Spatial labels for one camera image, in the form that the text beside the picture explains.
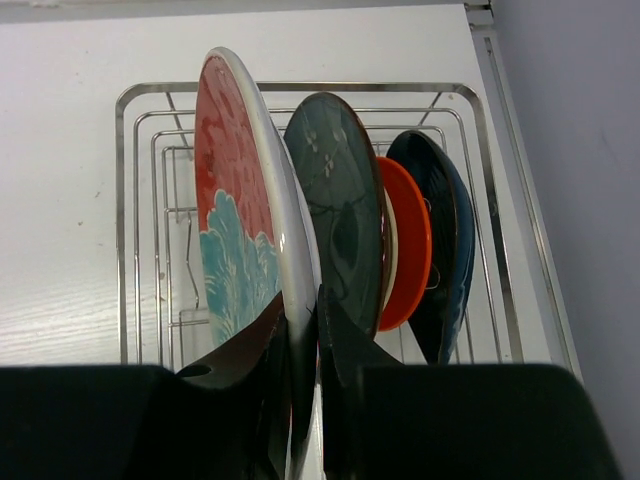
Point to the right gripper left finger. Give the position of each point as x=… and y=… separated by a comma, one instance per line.
x=225, y=416

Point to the cream yellow plate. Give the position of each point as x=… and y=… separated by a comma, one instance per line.
x=390, y=251

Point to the orange plate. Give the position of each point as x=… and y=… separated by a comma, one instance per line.
x=414, y=241

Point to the grey-blue round plate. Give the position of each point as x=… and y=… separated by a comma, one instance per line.
x=341, y=182

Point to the red plate teal flower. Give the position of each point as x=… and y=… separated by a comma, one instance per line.
x=255, y=231

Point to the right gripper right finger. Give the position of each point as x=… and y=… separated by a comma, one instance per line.
x=386, y=420

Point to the dark blue leaf-shaped plate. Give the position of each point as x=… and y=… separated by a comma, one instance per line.
x=437, y=320

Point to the metal wire dish rack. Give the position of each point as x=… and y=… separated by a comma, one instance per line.
x=163, y=315

